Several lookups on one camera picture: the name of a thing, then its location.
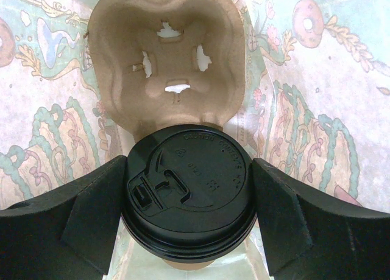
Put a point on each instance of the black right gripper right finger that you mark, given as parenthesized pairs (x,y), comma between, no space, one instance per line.
(308,234)

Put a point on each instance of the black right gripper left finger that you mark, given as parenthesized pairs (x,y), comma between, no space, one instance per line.
(66,233)

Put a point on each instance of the brown paper coffee cup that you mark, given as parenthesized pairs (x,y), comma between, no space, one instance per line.
(186,266)

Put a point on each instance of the black plastic cup lid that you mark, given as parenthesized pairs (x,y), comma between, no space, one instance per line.
(188,193)

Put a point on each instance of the green paper takeout bag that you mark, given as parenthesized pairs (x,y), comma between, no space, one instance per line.
(317,96)

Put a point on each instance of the single brown pulp carrier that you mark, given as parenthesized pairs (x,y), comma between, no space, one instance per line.
(166,62)

